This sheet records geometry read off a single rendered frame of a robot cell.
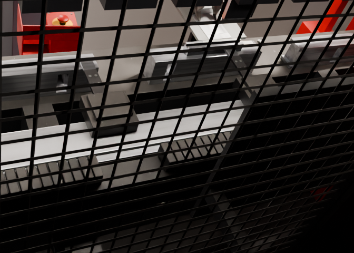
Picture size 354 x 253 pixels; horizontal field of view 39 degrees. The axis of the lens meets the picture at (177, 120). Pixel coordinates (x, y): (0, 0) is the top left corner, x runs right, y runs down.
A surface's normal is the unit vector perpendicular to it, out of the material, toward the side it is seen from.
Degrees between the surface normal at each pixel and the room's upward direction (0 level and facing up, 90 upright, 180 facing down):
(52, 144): 0
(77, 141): 0
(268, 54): 0
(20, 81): 90
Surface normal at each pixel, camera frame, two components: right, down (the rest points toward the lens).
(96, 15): 0.25, -0.66
